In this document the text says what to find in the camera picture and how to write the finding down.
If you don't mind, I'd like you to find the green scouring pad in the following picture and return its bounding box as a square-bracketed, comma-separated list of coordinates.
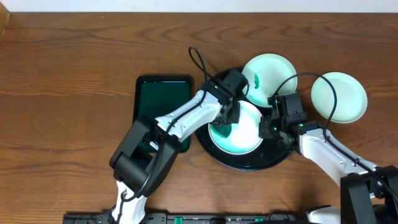
[210, 124, 232, 138]

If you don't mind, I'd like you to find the white plate green stain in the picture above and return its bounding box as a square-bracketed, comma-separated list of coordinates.
[208, 100, 262, 155]

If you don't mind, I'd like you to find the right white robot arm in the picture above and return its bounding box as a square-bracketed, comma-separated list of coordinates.
[259, 116, 397, 223]

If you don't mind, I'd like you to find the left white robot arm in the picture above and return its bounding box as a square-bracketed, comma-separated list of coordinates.
[109, 78, 247, 223]

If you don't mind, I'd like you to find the round black tray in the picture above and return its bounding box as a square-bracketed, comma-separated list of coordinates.
[195, 94, 292, 171]

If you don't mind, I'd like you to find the black rectangular water tray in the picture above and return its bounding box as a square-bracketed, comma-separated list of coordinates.
[132, 74, 193, 154]

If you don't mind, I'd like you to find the light green plate green stain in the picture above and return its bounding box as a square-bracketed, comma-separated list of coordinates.
[241, 54, 297, 108]

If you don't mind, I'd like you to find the left black cable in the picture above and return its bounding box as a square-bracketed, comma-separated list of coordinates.
[119, 46, 215, 218]

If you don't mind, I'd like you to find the black cable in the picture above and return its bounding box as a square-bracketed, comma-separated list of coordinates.
[270, 72, 398, 200]
[119, 46, 215, 218]

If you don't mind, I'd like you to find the right black cable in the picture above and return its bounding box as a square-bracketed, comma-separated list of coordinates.
[270, 72, 398, 200]

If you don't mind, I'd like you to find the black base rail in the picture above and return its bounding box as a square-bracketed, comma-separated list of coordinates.
[62, 213, 309, 224]

